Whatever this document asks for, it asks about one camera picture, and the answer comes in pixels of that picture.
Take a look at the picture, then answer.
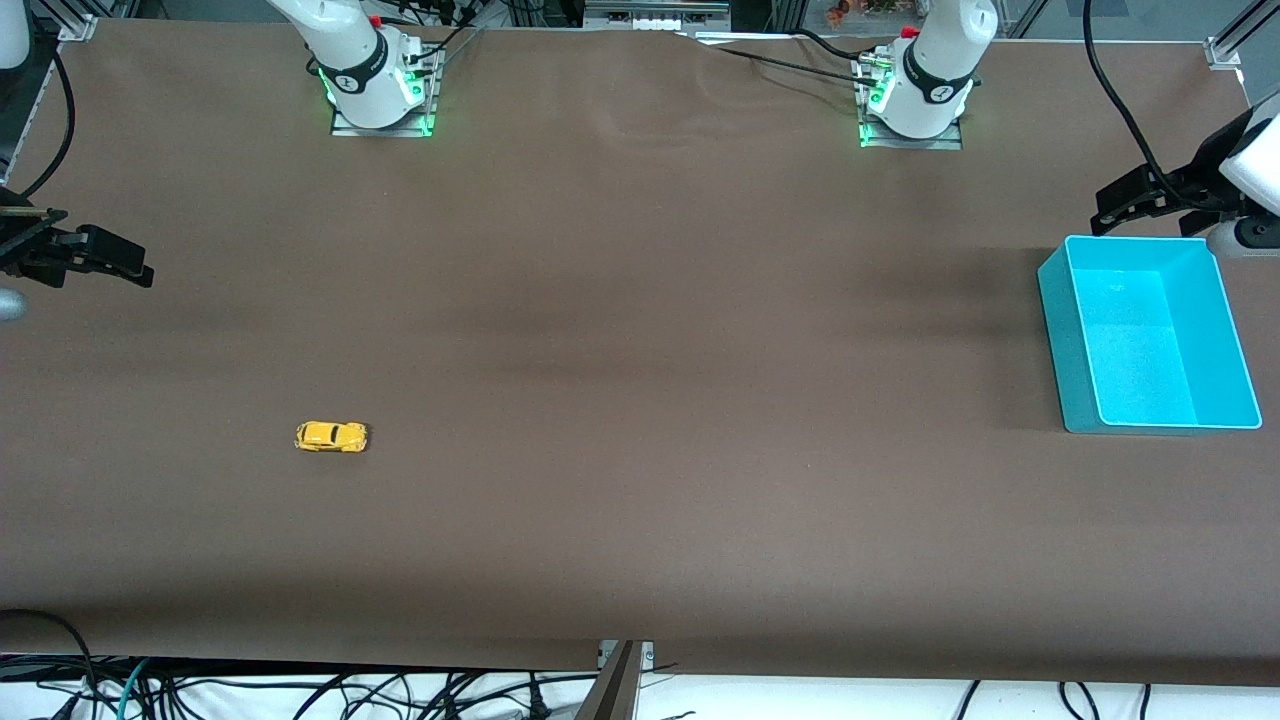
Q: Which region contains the brown table cover sheet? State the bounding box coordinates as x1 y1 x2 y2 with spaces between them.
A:
0 18 1280 687

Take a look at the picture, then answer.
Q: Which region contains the metal corner bracket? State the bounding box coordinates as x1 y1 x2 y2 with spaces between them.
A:
598 640 656 673

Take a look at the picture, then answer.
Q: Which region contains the grey frame post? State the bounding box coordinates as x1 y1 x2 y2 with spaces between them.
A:
575 640 646 720

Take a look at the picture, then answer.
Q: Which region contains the teal floor cable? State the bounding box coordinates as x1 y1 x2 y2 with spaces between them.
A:
115 657 153 720

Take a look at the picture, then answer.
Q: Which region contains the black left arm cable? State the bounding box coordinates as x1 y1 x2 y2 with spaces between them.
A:
1084 0 1216 211

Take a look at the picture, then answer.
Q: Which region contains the black looped floor cable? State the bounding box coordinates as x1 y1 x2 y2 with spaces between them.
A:
0 607 101 720

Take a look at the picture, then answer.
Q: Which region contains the thin black cable on cover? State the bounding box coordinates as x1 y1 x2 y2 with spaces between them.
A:
680 35 881 91

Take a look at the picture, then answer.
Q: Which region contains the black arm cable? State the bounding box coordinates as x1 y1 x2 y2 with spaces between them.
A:
1084 0 1216 211
15 45 77 201

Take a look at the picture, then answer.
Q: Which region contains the turquoise plastic bin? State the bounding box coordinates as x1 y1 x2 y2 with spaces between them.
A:
1037 235 1263 435

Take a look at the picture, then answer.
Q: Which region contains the thick black cable on cover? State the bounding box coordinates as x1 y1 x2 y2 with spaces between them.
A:
793 28 866 63

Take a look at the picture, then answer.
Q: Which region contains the aluminium frame profile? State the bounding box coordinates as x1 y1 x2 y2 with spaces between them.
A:
30 0 101 43
1205 0 1280 71
0 60 56 186

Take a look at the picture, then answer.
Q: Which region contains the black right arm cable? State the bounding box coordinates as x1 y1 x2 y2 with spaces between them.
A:
15 45 77 201

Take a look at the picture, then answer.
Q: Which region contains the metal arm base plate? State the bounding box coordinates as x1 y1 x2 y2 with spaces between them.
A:
330 45 438 138
858 55 964 151

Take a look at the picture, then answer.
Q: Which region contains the white power strip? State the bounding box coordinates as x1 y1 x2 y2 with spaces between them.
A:
585 0 731 33

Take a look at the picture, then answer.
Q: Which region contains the yellow beetle toy car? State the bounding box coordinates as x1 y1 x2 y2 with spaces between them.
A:
294 421 370 454

